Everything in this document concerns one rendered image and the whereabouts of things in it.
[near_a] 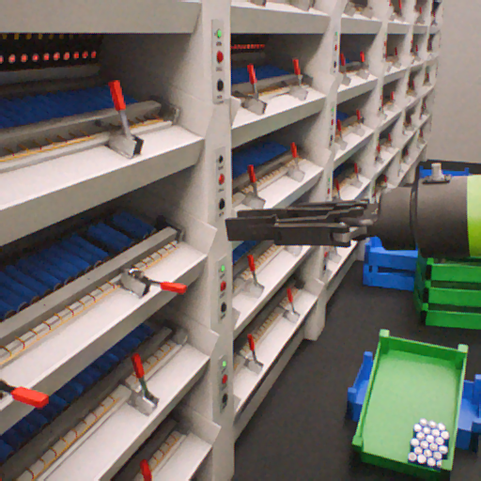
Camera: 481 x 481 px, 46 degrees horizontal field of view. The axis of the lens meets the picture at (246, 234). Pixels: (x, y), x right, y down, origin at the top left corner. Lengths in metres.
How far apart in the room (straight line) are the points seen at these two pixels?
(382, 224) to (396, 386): 0.82
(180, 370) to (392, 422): 0.59
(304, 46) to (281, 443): 0.99
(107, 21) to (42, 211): 0.23
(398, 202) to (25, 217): 0.40
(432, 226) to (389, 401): 0.83
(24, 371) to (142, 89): 0.48
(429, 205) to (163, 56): 0.47
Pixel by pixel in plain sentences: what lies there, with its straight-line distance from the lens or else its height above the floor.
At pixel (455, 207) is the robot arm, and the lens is 0.64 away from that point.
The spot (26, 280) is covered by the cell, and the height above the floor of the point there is 0.60.
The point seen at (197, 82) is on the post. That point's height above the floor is 0.82.
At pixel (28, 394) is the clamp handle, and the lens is 0.58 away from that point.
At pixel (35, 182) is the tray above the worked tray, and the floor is 0.74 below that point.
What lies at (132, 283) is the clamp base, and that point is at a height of 0.56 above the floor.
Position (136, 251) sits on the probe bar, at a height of 0.58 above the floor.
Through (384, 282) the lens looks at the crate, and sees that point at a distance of 2.15.
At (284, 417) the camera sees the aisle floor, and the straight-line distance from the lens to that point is 1.45.
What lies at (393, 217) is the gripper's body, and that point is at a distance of 0.65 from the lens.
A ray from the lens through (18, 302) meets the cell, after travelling 0.71.
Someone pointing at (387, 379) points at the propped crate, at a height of 0.10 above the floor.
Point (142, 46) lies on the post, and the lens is 0.93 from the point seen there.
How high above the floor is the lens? 0.89
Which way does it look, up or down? 20 degrees down
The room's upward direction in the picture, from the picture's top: straight up
